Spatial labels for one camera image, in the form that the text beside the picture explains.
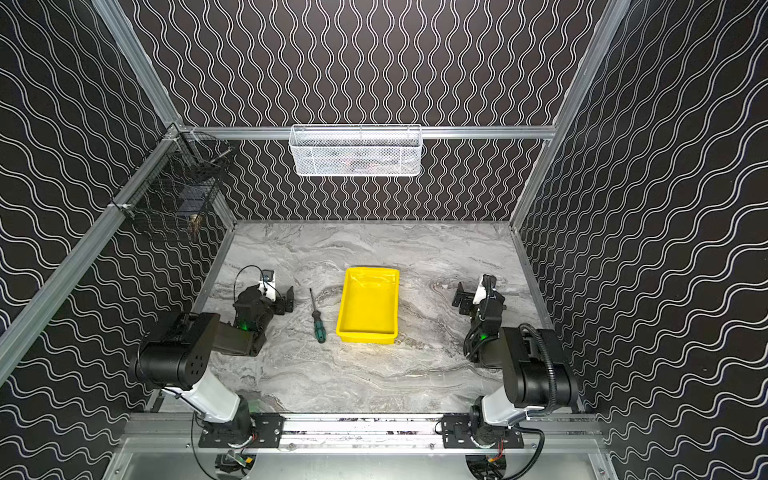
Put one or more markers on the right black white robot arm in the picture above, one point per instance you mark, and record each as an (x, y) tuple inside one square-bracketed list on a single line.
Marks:
[(536, 377)]

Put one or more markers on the clear wall-mounted mesh basket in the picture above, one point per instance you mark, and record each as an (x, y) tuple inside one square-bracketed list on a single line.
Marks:
[(356, 150)]

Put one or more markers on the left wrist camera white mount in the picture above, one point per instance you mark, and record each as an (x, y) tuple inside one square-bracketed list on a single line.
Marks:
[(267, 285)]

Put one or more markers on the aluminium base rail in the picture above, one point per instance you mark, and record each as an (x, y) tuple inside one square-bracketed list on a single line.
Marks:
[(312, 433)]

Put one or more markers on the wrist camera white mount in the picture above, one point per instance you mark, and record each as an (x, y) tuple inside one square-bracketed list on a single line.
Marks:
[(486, 289), (267, 285)]

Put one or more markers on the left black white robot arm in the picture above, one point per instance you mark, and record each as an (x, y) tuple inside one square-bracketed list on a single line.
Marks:
[(174, 357)]

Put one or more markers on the green black handled screwdriver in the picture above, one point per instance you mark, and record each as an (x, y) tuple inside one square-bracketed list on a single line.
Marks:
[(319, 329)]

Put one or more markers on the yellow plastic bin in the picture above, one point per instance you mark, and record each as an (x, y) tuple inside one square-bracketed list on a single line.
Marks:
[(369, 306)]

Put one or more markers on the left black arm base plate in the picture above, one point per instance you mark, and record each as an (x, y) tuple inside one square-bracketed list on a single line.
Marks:
[(263, 430)]

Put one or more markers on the brass object in wire basket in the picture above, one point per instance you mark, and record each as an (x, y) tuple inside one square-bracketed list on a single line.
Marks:
[(195, 223)]

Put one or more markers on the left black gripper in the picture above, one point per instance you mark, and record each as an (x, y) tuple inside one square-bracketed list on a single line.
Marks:
[(278, 301)]

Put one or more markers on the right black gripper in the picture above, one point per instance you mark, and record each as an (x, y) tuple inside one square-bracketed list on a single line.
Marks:
[(474, 297)]

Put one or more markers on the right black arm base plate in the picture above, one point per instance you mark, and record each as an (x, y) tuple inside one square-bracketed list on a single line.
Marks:
[(465, 431)]

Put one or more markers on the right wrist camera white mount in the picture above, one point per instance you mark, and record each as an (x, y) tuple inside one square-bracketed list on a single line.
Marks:
[(486, 289)]

